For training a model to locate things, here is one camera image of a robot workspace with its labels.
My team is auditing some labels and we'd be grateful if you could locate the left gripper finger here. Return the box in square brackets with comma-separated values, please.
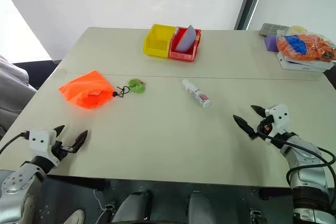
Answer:
[53, 125, 66, 141]
[68, 129, 89, 154]

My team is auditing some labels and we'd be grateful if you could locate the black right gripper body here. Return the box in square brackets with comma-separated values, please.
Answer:
[256, 115, 276, 142]

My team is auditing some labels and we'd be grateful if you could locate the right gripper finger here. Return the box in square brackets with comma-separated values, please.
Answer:
[250, 104, 268, 119]
[233, 114, 257, 140]

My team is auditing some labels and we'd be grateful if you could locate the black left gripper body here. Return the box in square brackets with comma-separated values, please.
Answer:
[53, 141, 75, 161]

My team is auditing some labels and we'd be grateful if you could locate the clear bag of orange items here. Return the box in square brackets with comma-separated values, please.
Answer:
[276, 25, 336, 62]

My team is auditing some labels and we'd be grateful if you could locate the white spray bottle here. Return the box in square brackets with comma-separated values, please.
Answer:
[182, 79, 213, 109]

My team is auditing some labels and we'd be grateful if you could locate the white flat box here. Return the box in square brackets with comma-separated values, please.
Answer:
[276, 50, 334, 73]

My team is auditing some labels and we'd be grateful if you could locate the grey sofa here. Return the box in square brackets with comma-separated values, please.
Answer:
[0, 55, 38, 141]

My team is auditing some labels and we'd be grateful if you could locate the white rounded shape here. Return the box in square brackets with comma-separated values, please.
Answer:
[62, 209, 86, 224]

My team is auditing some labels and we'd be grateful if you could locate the purple box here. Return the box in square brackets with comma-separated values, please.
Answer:
[264, 34, 280, 52]

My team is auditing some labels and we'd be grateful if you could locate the green small toy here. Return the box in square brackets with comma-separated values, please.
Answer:
[127, 78, 147, 94]

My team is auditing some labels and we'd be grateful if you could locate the grey grid tray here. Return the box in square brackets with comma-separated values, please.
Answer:
[259, 23, 290, 36]

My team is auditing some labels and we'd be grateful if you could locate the dark rounded shape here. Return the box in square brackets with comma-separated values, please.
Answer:
[188, 190, 219, 224]
[112, 190, 153, 224]

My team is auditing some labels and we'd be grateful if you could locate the pale yellow round lid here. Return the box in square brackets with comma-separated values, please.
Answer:
[289, 25, 308, 34]

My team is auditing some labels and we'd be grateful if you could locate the red plastic bin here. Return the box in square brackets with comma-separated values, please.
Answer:
[167, 26, 203, 63]

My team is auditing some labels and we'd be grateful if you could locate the lavender plate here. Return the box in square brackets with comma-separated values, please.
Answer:
[174, 24, 197, 52]

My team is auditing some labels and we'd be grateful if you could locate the yellow plastic bin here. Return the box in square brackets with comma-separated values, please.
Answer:
[143, 23, 177, 59]

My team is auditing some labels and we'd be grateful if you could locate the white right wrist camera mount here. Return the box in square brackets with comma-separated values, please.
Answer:
[265, 104, 290, 136]

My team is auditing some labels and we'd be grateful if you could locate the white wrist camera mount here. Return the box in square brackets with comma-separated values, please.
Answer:
[28, 129, 60, 167]
[265, 104, 290, 136]

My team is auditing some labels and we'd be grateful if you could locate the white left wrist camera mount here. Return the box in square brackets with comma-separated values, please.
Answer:
[28, 129, 60, 167]

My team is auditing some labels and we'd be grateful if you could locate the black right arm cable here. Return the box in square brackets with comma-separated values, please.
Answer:
[258, 126, 336, 191]

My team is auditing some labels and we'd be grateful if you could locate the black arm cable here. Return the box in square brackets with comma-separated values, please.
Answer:
[0, 130, 30, 154]
[258, 126, 336, 191]

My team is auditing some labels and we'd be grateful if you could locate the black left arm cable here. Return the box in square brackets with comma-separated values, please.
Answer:
[0, 130, 30, 154]

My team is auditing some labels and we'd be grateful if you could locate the orange drawstring bag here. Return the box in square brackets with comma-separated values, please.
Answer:
[58, 70, 118, 110]

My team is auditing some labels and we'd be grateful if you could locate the thin white cable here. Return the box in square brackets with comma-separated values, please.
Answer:
[92, 189, 109, 212]

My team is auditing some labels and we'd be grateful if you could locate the black thin wire loop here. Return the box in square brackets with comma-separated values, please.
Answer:
[112, 85, 131, 99]

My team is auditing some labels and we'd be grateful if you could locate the dark window frame post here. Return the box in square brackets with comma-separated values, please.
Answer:
[233, 0, 270, 31]

